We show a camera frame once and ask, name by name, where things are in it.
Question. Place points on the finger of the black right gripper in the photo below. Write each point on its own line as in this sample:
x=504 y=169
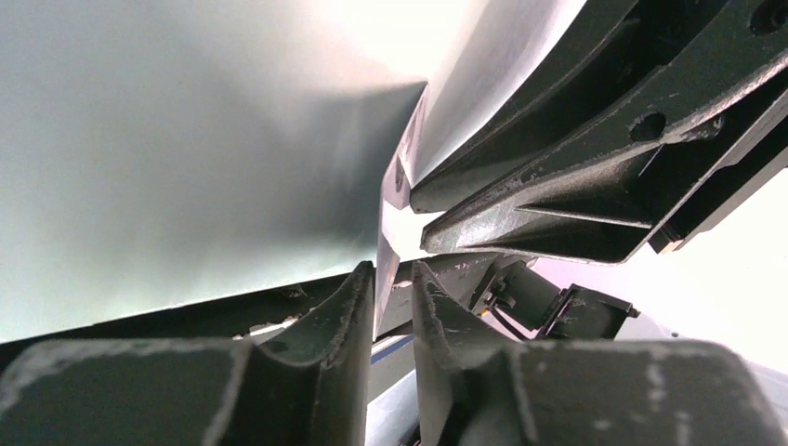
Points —
x=667 y=161
x=609 y=48

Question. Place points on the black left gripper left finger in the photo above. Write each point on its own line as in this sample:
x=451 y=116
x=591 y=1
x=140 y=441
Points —
x=304 y=386

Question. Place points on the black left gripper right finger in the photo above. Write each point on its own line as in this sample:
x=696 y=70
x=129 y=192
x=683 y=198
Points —
x=478 y=387

